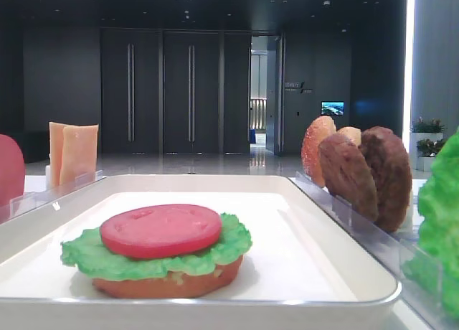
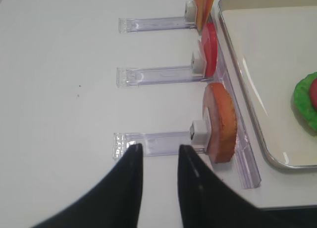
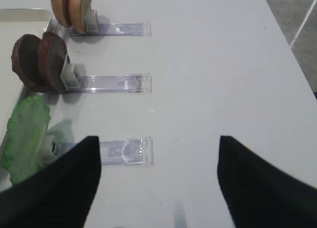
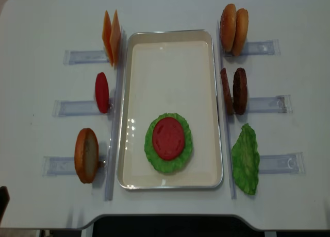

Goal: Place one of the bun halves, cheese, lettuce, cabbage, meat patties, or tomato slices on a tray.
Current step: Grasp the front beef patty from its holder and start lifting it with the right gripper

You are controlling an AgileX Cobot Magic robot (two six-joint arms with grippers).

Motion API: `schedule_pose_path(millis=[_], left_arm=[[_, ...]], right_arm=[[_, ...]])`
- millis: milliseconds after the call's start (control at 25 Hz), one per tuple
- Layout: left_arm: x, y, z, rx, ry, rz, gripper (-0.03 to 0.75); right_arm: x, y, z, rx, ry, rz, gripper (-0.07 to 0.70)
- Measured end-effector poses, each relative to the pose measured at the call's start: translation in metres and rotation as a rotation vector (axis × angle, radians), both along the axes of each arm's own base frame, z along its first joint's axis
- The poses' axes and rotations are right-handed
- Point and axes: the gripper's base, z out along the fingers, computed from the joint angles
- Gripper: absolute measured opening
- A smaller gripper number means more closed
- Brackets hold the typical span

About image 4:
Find clear holder rail bread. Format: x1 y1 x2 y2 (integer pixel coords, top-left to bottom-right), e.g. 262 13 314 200
42 155 108 177

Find dark brown object at edge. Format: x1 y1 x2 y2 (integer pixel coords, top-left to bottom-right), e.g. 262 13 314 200
0 186 10 215

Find clear holder rail cheese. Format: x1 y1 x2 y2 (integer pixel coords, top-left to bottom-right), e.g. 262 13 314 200
63 50 109 65

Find clear holder rail buns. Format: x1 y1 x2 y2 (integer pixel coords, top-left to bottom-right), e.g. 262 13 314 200
239 39 281 56

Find right golden bun half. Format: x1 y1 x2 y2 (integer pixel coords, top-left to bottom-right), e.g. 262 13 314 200
232 8 249 56

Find dark brown meat patty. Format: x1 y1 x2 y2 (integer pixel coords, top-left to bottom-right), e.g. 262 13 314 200
233 67 248 115

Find long clear left stop strip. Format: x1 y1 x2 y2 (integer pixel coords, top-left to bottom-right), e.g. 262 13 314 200
105 28 127 201

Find bread slice with white face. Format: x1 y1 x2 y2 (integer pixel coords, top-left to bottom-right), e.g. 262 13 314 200
74 128 98 183

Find left orange cheese slice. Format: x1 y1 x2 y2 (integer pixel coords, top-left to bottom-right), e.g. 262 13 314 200
102 10 113 66

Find right orange cheese slice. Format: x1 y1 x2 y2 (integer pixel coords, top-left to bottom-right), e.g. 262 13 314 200
109 10 121 67

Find golden bun half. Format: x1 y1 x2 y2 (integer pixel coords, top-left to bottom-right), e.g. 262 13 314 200
220 4 237 52
232 8 249 56

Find clear holder rail patties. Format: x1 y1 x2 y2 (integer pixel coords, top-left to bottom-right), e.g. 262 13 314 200
246 95 293 113

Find left golden bun half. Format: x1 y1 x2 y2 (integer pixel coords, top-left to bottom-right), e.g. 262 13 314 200
220 4 237 52

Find long clear right stop strip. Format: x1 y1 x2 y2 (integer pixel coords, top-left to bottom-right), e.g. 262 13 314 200
217 19 237 199

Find green lettuce leaf on tray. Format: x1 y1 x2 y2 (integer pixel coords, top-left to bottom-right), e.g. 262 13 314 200
144 113 193 174

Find long clear stop strip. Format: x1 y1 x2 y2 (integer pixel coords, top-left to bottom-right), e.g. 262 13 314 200
217 19 237 199
105 28 127 201

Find upright green lettuce leaf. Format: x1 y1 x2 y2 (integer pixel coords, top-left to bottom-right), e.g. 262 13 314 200
232 123 260 195

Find silver metal baking tray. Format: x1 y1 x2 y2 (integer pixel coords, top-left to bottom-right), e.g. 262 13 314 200
117 30 223 190

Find clear holder rail tomato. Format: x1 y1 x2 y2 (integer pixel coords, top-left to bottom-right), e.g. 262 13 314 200
52 100 104 117

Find upright red tomato slice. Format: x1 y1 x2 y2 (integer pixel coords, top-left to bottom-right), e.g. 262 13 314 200
95 72 110 114

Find orange cheese slice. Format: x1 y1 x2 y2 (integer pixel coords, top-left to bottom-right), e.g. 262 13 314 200
102 10 113 66
109 10 121 67

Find clear holder rail lettuce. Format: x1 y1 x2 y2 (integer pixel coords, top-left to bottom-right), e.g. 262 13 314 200
259 153 305 174

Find red tomato slice on tray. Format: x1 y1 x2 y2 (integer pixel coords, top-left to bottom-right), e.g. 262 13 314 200
152 117 185 161

